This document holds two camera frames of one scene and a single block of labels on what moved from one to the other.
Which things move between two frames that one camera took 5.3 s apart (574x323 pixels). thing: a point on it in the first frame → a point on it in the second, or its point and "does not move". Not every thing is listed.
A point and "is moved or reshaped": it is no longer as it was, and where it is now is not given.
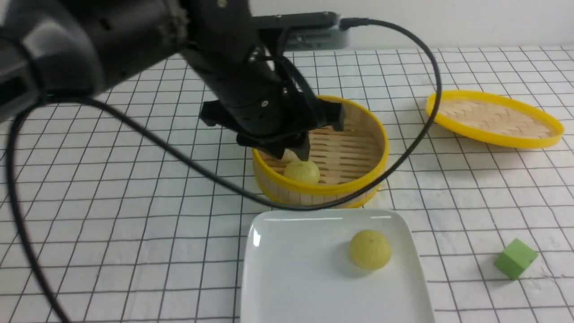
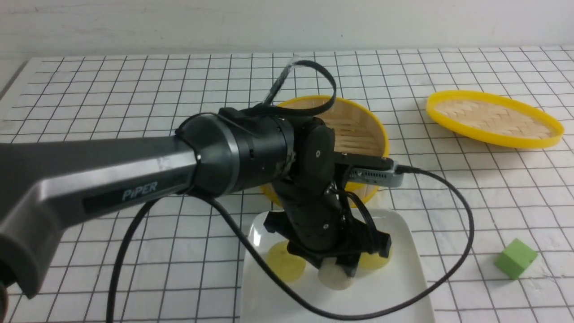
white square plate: x=297 y=268 does not move
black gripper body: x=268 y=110 → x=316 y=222
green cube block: x=515 y=259 does not move
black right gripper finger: x=301 y=147 → x=349 y=262
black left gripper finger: x=276 y=151 → x=315 y=257
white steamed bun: x=289 y=155 is moved or reshaped
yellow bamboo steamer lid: x=494 y=119 does not move
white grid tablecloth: x=121 y=206 does not move
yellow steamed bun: x=305 y=171 is moved or reshaped
